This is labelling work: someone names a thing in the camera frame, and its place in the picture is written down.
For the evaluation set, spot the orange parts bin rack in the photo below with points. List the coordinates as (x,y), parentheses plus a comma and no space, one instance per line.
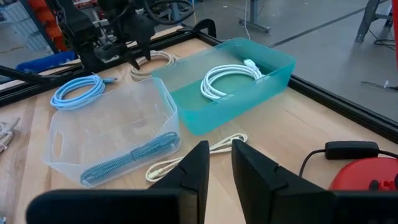
(46,18)

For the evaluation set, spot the blue plastic bin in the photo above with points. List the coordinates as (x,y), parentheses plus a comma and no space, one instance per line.
(46,62)

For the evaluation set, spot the grey furniture leg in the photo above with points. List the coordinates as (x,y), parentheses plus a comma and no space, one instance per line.
(363,28)
(255,27)

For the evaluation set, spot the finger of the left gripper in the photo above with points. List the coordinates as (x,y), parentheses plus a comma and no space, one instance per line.
(132,57)
(146,48)

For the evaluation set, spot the clear plastic bin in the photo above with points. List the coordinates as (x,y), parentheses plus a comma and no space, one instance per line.
(102,124)

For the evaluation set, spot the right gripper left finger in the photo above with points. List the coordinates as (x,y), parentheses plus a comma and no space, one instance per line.
(174,205)

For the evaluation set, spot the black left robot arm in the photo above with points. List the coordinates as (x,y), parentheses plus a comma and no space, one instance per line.
(81,31)

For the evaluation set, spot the black aluminium table frame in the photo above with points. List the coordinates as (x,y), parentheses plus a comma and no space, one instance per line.
(342,105)

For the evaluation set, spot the red desk lamp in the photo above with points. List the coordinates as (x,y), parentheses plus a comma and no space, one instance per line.
(357,174)

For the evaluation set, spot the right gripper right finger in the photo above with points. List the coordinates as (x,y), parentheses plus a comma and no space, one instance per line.
(273,202)

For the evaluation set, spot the green translucent plastic bin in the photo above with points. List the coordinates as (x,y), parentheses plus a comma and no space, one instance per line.
(248,102)

